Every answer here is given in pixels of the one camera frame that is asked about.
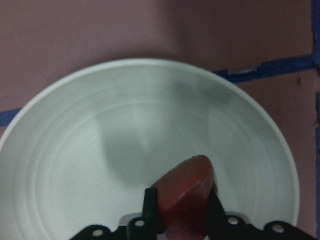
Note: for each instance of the red-brown bun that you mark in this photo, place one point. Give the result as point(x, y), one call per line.
point(183, 196)

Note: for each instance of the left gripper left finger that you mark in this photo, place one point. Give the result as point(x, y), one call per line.
point(150, 208)

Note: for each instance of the green plate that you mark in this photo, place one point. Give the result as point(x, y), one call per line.
point(84, 150)

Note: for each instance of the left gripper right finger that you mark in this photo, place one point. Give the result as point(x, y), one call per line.
point(215, 210)

